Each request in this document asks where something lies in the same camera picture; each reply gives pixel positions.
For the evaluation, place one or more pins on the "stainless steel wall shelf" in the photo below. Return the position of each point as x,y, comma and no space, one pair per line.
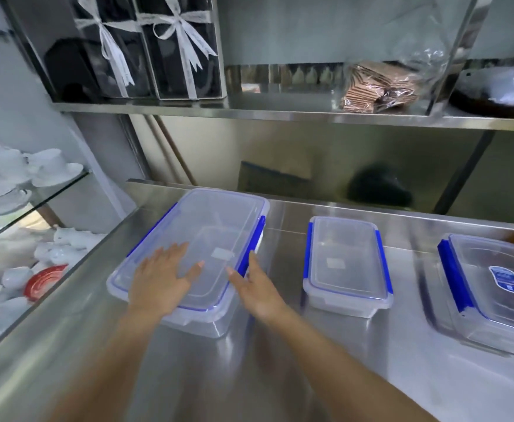
283,113

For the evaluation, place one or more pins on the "black gift box white ribbon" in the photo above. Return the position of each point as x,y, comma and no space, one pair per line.
120,79
204,79

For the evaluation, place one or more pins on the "glass shelf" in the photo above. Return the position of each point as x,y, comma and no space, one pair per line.
54,193

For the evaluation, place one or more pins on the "clear food container blue label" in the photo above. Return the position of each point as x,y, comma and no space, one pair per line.
472,268

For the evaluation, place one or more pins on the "pile of white porcelain crockery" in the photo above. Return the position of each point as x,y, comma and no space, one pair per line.
1,298

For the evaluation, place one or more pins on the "person's right thumb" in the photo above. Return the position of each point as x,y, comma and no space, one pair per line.
237,282

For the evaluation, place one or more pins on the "person's right forearm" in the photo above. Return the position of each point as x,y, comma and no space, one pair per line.
327,364

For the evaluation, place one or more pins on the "red and white plate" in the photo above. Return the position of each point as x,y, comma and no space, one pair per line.
41,283

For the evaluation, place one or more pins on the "small clear blue-clip food container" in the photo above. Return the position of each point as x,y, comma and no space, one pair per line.
345,259

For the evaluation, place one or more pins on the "person's left hand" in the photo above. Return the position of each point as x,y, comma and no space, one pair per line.
158,281

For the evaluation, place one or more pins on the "black tray with plastic wrap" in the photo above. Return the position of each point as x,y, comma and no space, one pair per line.
472,101

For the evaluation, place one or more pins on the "group of white cups and saucers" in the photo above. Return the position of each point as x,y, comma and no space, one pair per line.
6,171

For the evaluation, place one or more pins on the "person's left forearm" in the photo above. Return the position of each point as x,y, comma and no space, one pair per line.
116,369

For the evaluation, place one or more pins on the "person's right hand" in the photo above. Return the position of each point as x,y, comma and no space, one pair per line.
261,298

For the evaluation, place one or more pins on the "clear bag of brown packets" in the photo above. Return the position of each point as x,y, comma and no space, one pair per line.
371,90

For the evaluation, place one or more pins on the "person's left thumb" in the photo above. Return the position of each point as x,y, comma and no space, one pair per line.
194,273

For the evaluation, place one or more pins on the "large clear blue-clip food container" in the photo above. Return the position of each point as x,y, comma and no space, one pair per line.
221,224

